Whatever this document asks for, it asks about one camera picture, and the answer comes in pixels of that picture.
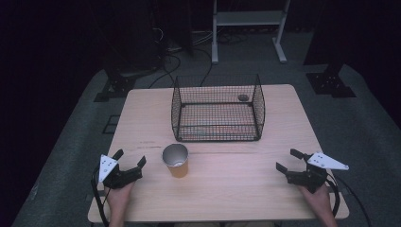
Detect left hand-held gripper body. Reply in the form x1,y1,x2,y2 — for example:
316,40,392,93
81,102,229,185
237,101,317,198
98,153,144,190

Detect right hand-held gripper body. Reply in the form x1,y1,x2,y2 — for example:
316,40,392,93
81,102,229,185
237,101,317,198
286,151,350,194

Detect orange paper cup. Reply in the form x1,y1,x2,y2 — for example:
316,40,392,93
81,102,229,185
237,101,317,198
162,143,190,179

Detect black wire mesh basket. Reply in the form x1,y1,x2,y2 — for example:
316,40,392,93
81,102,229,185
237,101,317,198
170,74,266,143

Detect person's left hand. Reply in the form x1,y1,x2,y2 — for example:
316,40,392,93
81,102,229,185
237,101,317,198
107,181,136,213

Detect person's right hand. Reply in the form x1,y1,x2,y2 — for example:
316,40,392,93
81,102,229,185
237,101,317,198
297,183,333,216

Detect black stand base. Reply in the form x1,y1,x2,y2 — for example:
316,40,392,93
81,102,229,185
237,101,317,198
305,62,357,98
93,61,140,103

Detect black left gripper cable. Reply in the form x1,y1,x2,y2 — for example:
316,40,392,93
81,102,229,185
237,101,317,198
91,166,111,227

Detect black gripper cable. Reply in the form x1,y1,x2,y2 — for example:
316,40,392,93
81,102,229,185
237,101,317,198
91,166,111,227
325,174,373,227

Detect black rectangular floor frame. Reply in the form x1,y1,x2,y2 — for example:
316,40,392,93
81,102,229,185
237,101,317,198
102,114,121,134

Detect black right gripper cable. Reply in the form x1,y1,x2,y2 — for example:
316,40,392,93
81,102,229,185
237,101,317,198
325,174,373,227

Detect black floor cables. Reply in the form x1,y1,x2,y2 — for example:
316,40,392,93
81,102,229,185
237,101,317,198
148,27,249,90

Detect white metal stand frame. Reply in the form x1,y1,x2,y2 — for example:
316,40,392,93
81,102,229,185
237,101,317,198
211,0,291,65

